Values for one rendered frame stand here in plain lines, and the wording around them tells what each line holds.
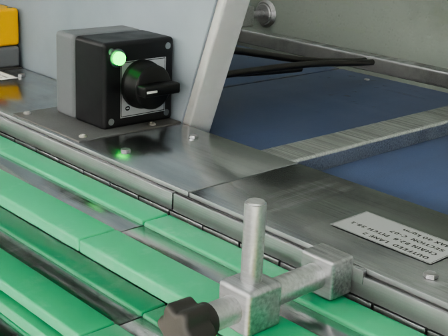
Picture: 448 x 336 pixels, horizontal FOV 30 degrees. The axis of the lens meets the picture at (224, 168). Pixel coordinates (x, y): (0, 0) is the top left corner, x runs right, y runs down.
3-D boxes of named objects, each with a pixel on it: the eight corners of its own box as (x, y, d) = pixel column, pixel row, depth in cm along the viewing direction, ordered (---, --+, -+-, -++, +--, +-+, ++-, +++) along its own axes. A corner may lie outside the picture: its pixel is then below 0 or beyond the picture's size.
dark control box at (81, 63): (126, 101, 86) (55, 113, 81) (127, 24, 84) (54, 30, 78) (177, 119, 81) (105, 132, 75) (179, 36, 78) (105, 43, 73)
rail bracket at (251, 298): (314, 274, 53) (148, 341, 45) (324, 164, 51) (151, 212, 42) (364, 297, 51) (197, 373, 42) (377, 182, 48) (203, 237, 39)
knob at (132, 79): (159, 104, 79) (182, 111, 77) (120, 110, 76) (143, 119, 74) (160, 57, 77) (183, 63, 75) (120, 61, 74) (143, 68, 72)
